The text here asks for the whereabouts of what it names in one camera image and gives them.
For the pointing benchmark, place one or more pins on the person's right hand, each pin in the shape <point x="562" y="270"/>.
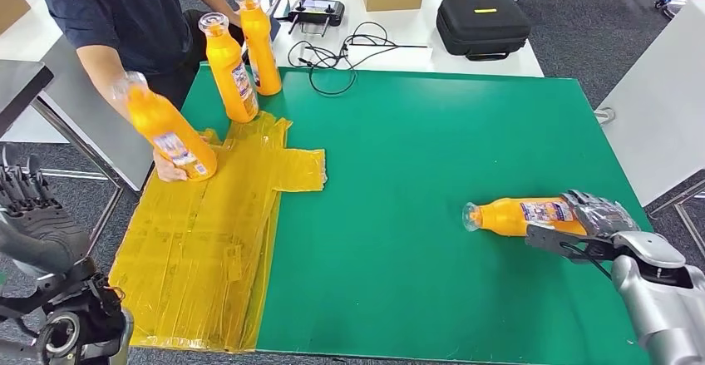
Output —
<point x="168" y="170"/>

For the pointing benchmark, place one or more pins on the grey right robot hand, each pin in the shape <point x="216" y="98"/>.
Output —
<point x="600" y="214"/>

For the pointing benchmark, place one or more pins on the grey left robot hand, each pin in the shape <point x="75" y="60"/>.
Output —
<point x="38" y="236"/>

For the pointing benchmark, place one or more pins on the orange detergent bottle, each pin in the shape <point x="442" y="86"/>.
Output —
<point x="261" y="48"/>
<point x="506" y="216"/>
<point x="165" y="131"/>
<point x="231" y="76"/>

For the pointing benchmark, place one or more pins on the person's right forearm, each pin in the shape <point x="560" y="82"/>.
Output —
<point x="104" y="73"/>

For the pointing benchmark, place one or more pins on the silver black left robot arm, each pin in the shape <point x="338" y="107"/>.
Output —
<point x="82" y="318"/>

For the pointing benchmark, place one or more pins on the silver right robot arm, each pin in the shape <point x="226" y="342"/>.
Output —
<point x="661" y="296"/>

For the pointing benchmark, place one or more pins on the yellow taped plastic sheet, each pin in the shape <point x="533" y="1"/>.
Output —
<point x="193" y="252"/>

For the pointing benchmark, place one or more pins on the white table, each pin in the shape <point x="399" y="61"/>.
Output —
<point x="66" y="92"/>
<point x="418" y="26"/>
<point x="661" y="103"/>

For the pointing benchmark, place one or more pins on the dark grey table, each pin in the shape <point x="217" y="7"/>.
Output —
<point x="19" y="84"/>

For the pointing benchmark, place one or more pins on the person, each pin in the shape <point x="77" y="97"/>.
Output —
<point x="121" y="10"/>

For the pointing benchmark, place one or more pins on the green table mat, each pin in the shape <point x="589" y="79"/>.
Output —
<point x="440" y="158"/>

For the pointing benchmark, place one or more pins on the blue tablet folio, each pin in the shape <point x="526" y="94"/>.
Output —
<point x="275" y="26"/>

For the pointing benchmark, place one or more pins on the black remote controller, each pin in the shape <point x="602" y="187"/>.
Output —
<point x="317" y="12"/>

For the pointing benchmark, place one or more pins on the black carrying case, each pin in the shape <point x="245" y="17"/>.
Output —
<point x="482" y="25"/>

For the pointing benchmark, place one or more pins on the small brown cardboard box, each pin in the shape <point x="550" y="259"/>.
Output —
<point x="11" y="4"/>

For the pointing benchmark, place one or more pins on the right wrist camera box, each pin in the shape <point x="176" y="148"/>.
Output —
<point x="551" y="238"/>

